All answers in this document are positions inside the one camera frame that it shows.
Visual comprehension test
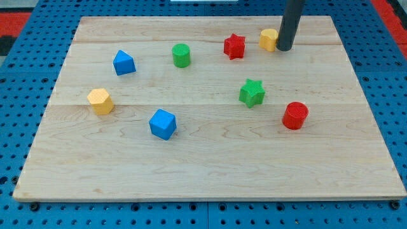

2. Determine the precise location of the green star block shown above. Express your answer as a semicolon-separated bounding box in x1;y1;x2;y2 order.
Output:
238;78;265;108

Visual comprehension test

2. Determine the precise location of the red star block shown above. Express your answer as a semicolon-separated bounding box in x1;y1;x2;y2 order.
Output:
223;33;245;60

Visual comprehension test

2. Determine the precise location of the blue cube block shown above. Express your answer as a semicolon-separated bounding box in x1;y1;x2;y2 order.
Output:
149;109;177;140

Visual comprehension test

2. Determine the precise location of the light wooden board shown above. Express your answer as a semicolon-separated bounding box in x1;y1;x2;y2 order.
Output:
13;16;406;202

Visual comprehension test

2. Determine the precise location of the green cylinder block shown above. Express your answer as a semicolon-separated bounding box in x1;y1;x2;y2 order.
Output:
172;43;191;68

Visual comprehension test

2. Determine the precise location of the red cylinder block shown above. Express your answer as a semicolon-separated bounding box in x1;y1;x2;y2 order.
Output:
282;101;309;130

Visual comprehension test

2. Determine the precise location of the blue triangular prism block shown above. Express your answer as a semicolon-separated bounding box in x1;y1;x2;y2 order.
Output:
113;50;136;76

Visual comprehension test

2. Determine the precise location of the yellow hexagon block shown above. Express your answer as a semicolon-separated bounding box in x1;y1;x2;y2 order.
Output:
87;88;114;115

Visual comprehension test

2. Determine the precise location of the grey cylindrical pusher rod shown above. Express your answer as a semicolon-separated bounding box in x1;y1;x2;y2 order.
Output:
276;0;305;52

